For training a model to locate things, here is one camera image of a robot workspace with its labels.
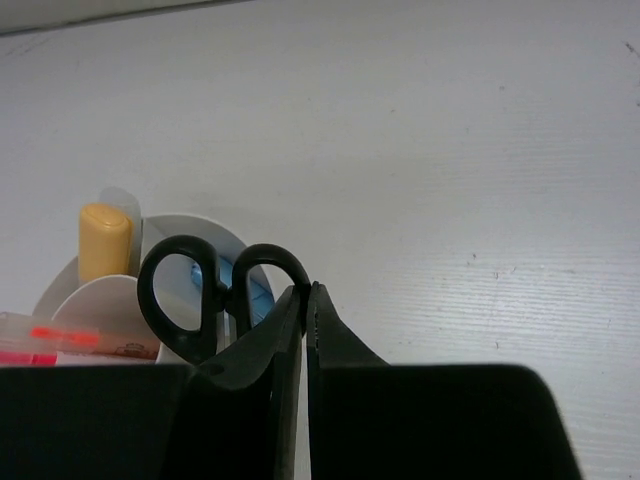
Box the orange yellow highlighter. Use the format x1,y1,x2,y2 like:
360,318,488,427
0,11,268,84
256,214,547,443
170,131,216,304
77,203,133,283

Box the green highlighter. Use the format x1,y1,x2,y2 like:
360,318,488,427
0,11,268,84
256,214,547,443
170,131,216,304
98,186,143,277

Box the red pink pen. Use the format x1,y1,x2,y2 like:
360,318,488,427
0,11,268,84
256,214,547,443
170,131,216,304
1,312,159,367

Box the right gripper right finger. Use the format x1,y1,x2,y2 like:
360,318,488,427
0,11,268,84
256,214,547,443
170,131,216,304
307,284,581,479

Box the black handled scissors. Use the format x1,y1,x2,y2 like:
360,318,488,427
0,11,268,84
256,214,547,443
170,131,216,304
137,235,311,365

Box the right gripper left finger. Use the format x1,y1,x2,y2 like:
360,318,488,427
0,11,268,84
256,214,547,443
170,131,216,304
1,287,305,479

